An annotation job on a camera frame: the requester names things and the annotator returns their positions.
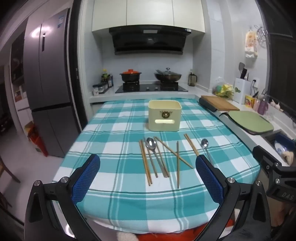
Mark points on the wooden chair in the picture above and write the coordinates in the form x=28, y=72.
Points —
x=8, y=169

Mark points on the hanging metal rack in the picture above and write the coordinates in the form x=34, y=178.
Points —
x=262, y=36

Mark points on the grey refrigerator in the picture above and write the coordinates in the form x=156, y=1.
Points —
x=50, y=81

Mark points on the grey spatula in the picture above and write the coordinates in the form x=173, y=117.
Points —
x=241, y=67

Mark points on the wall socket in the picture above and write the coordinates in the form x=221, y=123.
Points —
x=255, y=83

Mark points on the blue basin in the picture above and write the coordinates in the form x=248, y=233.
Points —
x=284, y=140

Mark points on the black gas stove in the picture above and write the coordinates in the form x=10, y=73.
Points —
x=150, y=88

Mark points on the white upper cabinet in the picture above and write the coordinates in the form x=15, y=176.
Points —
x=148, y=14

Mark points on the wooden cutting board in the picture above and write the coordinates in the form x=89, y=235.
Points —
x=219, y=103

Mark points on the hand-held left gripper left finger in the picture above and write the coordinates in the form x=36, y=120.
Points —
x=85, y=178

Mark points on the black clay pot orange lid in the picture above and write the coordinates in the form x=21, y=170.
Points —
x=130, y=75

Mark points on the white knife holder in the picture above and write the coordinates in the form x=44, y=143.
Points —
x=242, y=91

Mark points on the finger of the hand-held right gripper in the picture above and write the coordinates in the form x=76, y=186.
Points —
x=262, y=154

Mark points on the purple bottle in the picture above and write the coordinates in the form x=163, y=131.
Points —
x=262, y=107

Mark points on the black range hood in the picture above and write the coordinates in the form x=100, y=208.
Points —
x=148, y=40

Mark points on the hanging printed bag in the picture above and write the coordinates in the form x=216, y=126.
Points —
x=251, y=44

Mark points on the glass spice jar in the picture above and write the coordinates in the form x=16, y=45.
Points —
x=95, y=90
x=105, y=86
x=101, y=88

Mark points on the pink cup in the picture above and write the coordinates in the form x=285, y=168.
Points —
x=256, y=104

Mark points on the plastic bag yellow green contents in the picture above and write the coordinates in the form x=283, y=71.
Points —
x=223, y=89

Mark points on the dark sauce bottle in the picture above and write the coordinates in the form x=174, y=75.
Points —
x=110, y=81

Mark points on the brown glass pitcher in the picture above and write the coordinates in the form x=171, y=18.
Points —
x=192, y=80

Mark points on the dark wok with glass lid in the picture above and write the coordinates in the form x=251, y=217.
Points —
x=168, y=76

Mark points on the metal spoon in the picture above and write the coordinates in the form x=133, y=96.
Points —
x=162, y=165
x=204, y=143
x=150, y=142

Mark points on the yellow cap oil bottle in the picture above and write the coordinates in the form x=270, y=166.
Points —
x=105, y=77

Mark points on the teal white checked tablecloth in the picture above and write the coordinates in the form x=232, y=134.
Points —
x=111, y=148

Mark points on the green padded board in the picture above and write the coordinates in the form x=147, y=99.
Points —
x=251, y=121

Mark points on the cream plastic utensil container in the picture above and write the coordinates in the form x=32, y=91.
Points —
x=164, y=109

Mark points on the red bin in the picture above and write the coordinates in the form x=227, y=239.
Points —
x=39, y=141

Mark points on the white plate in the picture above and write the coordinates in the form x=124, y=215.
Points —
x=281, y=149

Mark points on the wooden chopstick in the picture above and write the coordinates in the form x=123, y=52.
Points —
x=144, y=162
x=193, y=144
x=175, y=155
x=165, y=165
x=177, y=166
x=190, y=144

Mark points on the yellow printed box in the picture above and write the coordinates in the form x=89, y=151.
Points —
x=249, y=101

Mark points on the garlic bulbs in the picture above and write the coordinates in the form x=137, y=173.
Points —
x=275, y=104

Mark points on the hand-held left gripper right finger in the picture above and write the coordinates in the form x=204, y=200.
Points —
x=209, y=178

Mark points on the red and white garment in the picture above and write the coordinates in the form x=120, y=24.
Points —
x=148, y=236

